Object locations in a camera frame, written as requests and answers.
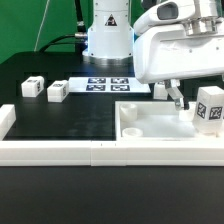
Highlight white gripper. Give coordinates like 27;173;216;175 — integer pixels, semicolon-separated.
133;23;224;110

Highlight white square tabletop part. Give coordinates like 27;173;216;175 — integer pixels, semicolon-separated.
115;101;224;140

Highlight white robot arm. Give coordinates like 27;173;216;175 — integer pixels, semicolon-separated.
83;0;224;109

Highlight white sheet with markers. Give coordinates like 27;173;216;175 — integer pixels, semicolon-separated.
69;77;151;93

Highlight white U-shaped obstacle fence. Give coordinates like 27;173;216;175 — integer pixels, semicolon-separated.
0;104;224;166

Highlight black cables at base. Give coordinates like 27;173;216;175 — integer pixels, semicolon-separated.
39;0;90;53

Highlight thin white cable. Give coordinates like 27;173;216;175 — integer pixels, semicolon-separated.
33;0;52;52

